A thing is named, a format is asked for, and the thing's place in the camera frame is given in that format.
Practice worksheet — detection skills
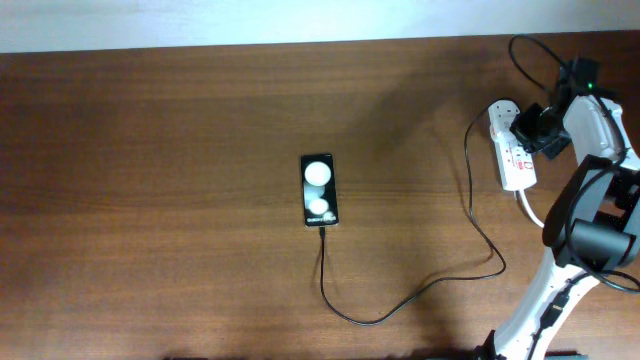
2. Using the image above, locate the white USB charger plug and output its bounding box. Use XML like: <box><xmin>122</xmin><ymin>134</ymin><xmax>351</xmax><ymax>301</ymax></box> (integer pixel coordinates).
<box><xmin>490</xmin><ymin>113</ymin><xmax>516</xmax><ymax>143</ymax></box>

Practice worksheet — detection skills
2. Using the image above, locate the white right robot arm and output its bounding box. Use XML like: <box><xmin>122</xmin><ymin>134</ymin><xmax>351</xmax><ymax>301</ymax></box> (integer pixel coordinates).
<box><xmin>474</xmin><ymin>58</ymin><xmax>639</xmax><ymax>359</ymax></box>

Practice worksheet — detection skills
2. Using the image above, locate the black Galaxy smartphone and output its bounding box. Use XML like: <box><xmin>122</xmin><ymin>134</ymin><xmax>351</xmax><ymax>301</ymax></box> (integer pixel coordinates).
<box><xmin>300</xmin><ymin>153</ymin><xmax>339</xmax><ymax>227</ymax></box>

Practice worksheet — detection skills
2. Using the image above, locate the black USB charging cable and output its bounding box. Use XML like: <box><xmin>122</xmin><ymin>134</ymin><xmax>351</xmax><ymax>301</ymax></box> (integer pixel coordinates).
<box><xmin>318</xmin><ymin>97</ymin><xmax>516</xmax><ymax>327</ymax></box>

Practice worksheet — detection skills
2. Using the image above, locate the white power strip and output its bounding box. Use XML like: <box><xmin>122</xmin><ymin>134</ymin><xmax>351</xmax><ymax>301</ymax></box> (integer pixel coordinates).
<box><xmin>488</xmin><ymin>100</ymin><xmax>537</xmax><ymax>192</ymax></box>

